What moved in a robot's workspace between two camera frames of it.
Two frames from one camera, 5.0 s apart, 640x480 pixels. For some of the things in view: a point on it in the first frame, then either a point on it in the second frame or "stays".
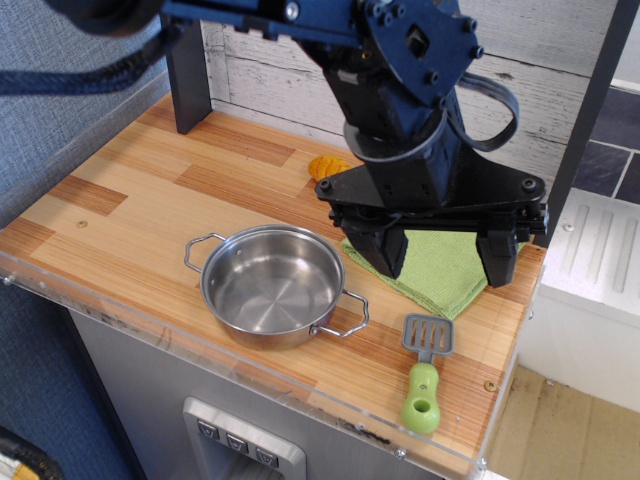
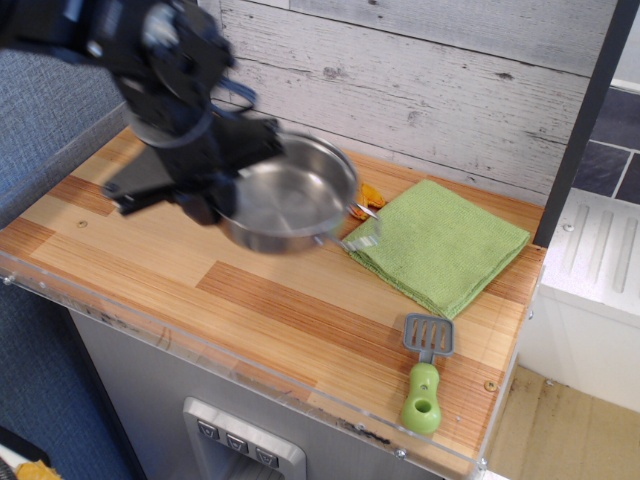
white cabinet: (583, 330) stays
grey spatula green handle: (426, 335) stays
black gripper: (438, 189) → (221, 147)
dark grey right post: (589, 117) stays
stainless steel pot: (266, 287) → (296, 201)
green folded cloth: (443, 268) stays
